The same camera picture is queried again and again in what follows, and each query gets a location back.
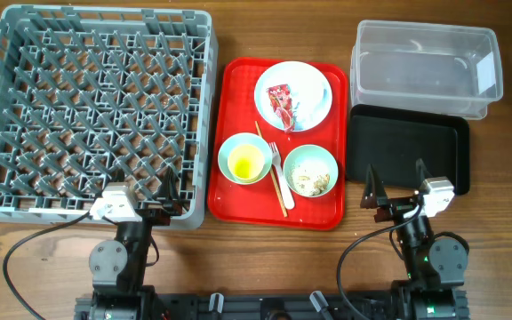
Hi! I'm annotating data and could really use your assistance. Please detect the rice and peanut scraps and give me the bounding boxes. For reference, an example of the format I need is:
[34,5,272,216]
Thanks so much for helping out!
[291,161,331,197]

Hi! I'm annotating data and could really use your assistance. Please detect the yellow plastic cup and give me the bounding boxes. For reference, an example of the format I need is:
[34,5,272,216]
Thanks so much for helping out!
[228,144,265,183]

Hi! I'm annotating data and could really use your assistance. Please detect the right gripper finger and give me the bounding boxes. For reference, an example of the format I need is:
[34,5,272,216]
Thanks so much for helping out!
[415,158,432,188]
[360,164,388,209]

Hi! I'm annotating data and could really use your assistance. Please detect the light blue round plate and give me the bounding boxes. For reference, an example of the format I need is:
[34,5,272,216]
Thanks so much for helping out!
[254,61,332,132]

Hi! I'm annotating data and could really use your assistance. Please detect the red snack wrapper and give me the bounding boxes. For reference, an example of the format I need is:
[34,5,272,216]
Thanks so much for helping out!
[266,84,295,132]

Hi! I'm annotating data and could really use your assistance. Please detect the red plastic serving tray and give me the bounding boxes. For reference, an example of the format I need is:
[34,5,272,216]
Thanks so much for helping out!
[207,58,348,230]

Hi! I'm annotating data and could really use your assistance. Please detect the clear plastic waste bin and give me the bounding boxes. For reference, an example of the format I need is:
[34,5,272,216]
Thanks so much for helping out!
[350,20,504,120]

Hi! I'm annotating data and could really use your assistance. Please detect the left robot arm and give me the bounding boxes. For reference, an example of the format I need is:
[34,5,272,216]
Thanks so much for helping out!
[75,170,182,320]

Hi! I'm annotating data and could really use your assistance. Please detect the black rectangular tray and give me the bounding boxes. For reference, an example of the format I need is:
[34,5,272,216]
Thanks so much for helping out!
[346,105,470,196]

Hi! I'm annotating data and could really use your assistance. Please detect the grey plastic dishwasher rack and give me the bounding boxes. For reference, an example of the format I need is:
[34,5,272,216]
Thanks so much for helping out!
[0,4,218,229]

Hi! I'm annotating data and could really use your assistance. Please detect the light blue bowl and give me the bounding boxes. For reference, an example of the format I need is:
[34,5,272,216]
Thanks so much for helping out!
[218,132,272,185]

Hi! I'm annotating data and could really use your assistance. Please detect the wooden chopstick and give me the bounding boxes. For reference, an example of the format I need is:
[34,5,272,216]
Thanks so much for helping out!
[254,121,288,218]

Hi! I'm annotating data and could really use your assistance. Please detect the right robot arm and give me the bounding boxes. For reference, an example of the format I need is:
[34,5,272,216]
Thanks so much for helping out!
[360,159,470,320]

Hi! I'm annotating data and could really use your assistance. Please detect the white plastic fork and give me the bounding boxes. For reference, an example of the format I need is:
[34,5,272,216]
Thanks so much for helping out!
[268,142,295,210]

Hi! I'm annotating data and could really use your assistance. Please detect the light green bowl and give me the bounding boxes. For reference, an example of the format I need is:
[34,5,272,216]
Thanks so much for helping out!
[284,144,339,198]

